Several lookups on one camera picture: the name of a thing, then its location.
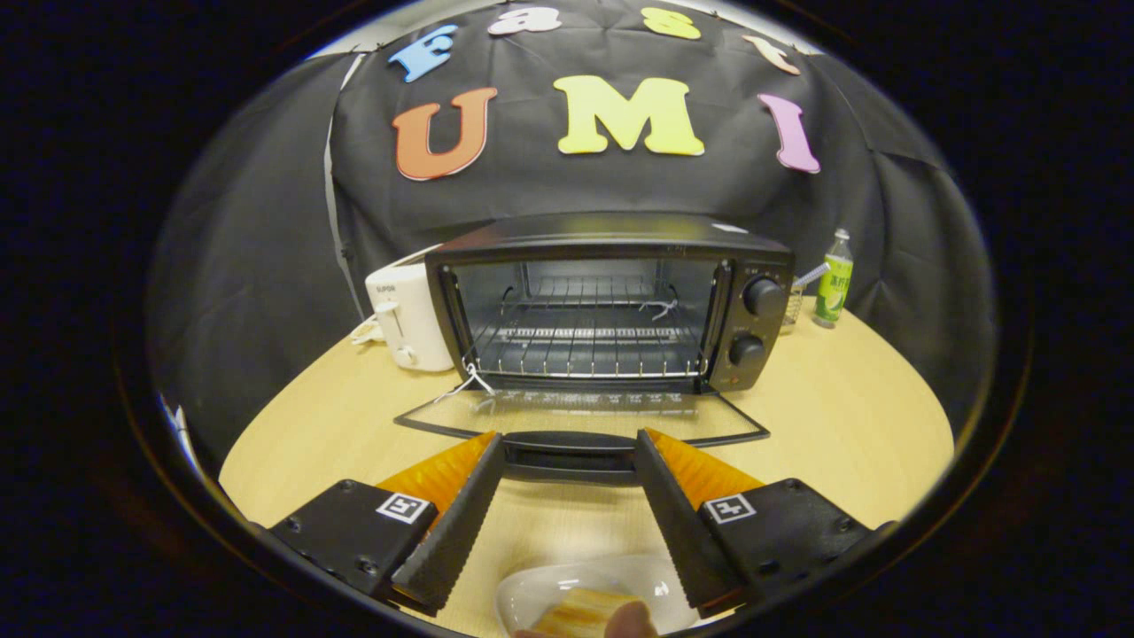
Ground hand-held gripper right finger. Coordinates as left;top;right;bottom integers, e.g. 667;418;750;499
634;427;892;619

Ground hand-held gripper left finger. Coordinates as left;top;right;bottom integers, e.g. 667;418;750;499
270;432;507;618

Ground golden bread roll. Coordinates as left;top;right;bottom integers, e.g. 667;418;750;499
532;587;639;638

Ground black toaster oven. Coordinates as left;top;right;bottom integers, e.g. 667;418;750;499
394;211;796;486

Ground white pop-up toaster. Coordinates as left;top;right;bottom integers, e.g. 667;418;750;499
352;248;455;373

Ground white plastic plate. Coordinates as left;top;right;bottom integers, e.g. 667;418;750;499
494;554;701;637

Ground green drink bottle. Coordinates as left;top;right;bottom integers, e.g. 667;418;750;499
812;229;854;329

